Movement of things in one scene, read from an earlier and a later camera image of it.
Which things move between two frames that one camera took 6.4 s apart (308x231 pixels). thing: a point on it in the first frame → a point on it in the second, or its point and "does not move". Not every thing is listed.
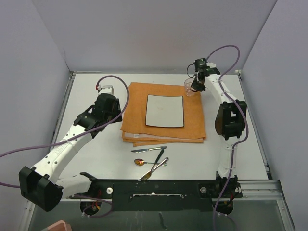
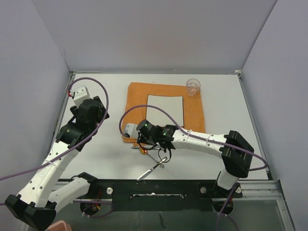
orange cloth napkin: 134,129 does not move
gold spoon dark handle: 139,161 → 145,152
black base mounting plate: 163,194 does not move
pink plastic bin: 60,225 does not move
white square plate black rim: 164,110 does not move
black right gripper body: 198,85 → 142,138
